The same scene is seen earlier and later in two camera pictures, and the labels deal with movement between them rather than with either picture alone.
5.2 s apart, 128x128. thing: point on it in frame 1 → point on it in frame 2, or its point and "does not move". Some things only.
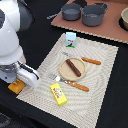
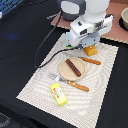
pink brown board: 110,27 does not move
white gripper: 18,69 → 86,31
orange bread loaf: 17,86 → 90,50
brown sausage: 73,67 does not move
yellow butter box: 58,94 does not move
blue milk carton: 70,39 does not move
